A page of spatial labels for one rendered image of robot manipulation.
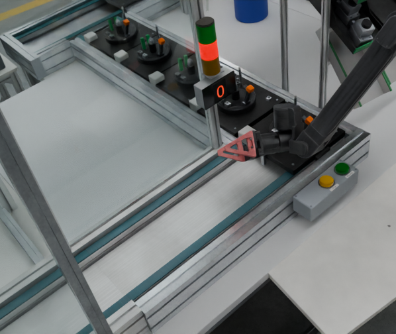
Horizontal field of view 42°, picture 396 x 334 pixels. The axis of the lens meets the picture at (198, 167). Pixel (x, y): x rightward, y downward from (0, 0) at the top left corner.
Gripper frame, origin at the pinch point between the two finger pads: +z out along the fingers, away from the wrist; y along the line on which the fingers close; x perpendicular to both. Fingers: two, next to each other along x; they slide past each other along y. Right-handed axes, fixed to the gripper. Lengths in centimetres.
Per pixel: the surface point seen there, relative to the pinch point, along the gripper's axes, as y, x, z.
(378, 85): -23, -15, -60
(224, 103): -36.4, -19.0, -11.1
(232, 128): -32.2, -9.6, -11.3
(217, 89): -7.9, -18.2, -2.9
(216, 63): -2.5, -24.0, -2.5
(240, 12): -92, -70, -39
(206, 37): 3.8, -29.6, 0.2
